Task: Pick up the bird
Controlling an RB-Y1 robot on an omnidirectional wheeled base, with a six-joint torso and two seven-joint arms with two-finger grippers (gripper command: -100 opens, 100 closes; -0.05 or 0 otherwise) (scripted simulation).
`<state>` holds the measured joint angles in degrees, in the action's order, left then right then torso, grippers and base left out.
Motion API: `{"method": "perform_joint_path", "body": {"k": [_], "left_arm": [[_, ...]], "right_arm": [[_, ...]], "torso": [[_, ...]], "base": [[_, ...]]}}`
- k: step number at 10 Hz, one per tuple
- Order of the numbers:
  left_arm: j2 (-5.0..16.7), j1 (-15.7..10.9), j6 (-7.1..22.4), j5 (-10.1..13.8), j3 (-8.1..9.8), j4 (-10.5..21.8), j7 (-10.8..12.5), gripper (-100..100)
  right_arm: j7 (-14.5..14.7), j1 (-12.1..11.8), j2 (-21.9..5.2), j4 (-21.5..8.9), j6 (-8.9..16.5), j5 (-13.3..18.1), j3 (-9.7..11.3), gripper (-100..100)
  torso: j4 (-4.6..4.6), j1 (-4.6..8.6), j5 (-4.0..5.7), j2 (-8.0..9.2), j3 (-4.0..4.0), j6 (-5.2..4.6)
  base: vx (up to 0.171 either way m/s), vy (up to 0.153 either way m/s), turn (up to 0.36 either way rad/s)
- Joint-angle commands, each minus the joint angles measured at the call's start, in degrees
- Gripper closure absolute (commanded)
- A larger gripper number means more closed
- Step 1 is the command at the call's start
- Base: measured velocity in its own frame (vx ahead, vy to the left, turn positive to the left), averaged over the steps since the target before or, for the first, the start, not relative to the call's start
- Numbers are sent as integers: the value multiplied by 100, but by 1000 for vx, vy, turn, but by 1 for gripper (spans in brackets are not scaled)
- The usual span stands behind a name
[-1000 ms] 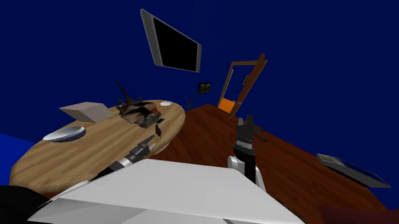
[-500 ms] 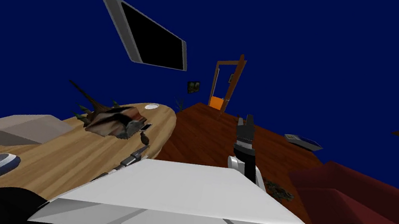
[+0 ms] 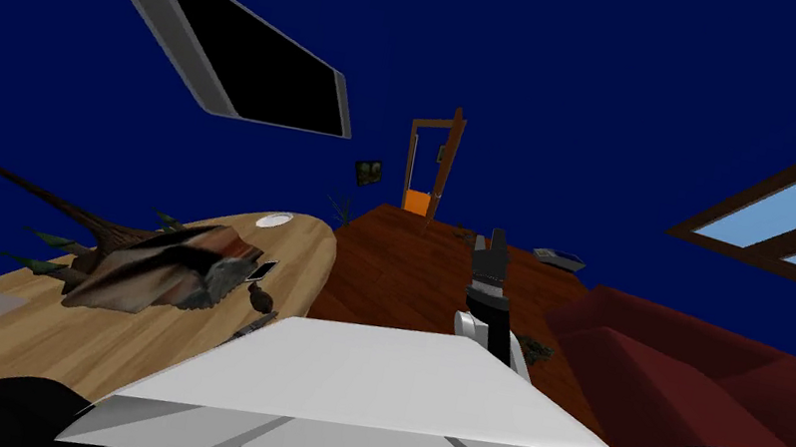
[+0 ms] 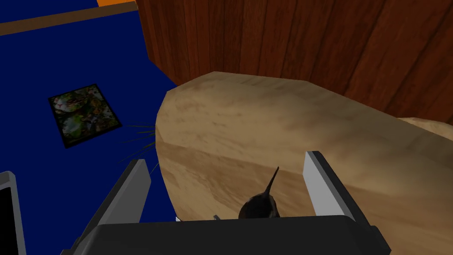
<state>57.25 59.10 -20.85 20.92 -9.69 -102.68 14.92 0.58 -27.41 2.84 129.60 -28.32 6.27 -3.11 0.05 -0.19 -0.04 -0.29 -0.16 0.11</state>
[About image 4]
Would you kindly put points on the dark round thing with stem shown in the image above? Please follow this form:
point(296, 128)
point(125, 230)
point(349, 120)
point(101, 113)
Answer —
point(260, 209)

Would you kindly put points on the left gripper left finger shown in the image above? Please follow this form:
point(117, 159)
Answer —
point(131, 198)

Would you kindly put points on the black framed floral picture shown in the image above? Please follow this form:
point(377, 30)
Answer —
point(85, 115)

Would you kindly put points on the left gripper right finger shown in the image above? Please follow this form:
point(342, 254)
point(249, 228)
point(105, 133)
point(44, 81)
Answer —
point(318, 191)

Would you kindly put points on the light wooden table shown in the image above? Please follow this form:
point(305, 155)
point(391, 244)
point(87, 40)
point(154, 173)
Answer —
point(240, 134)

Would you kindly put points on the white framed black screen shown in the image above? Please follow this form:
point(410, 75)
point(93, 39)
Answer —
point(7, 219)

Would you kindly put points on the green spiky plant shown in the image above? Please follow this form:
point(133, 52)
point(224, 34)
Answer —
point(150, 144)

